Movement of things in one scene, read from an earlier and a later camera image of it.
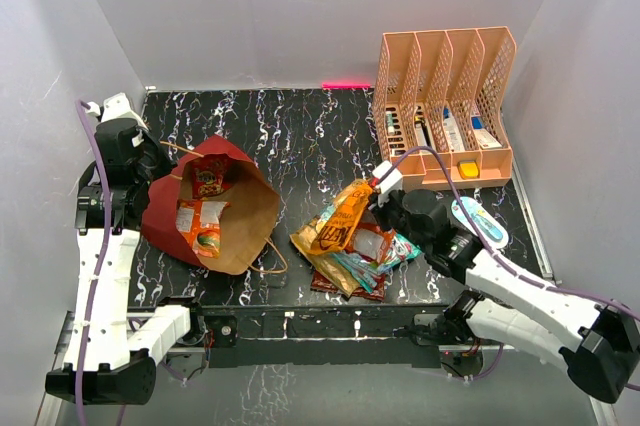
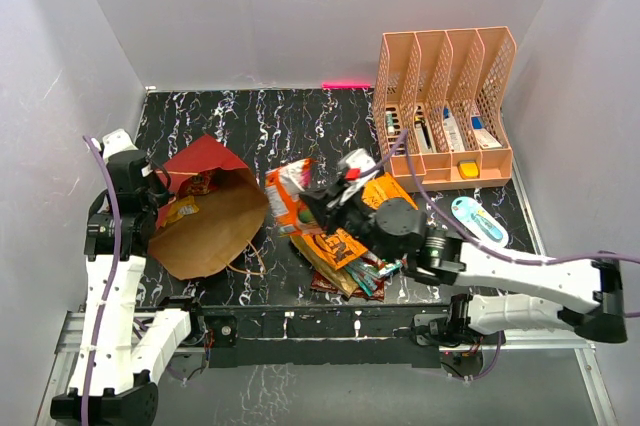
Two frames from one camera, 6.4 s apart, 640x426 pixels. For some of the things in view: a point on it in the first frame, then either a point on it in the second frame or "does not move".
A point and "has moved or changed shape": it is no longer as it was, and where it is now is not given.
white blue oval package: x=494 y=232 does not move
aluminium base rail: x=318 y=337 does not move
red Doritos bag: x=319 y=283 does not move
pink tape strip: x=345 y=85 does not move
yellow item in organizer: x=468 y=169 does not move
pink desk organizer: x=445 y=89 does not move
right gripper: x=380 y=211 -> x=328 y=217
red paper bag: x=247 y=224 has moved or changed shape
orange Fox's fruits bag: x=199 y=221 -> x=284 y=187
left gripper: x=165 y=164 -> x=163 y=193
